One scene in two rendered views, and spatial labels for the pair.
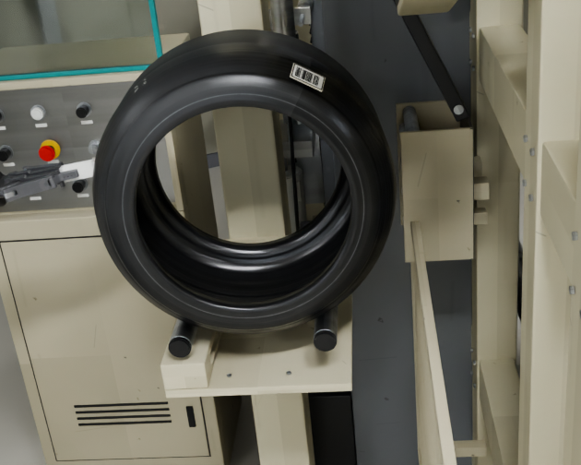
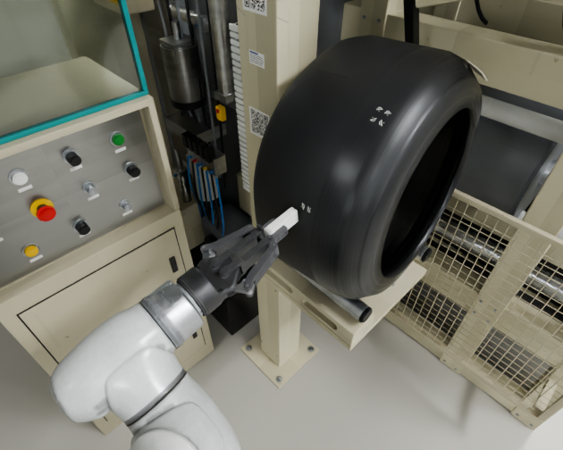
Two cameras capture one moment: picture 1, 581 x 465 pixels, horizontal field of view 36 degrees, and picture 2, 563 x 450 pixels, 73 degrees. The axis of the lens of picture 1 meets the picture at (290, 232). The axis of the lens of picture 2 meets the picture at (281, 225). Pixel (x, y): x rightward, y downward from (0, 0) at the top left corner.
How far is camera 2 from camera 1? 149 cm
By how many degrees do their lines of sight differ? 44
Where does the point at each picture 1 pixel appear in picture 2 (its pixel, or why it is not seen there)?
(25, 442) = (46, 424)
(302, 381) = (406, 285)
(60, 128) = (48, 184)
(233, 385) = (379, 312)
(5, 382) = not seen: outside the picture
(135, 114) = (398, 149)
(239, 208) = not seen: hidden behind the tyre
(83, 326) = not seen: hidden behind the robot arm
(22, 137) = (5, 209)
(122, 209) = (377, 244)
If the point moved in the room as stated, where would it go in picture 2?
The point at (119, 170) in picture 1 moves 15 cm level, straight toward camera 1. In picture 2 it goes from (384, 210) to (479, 241)
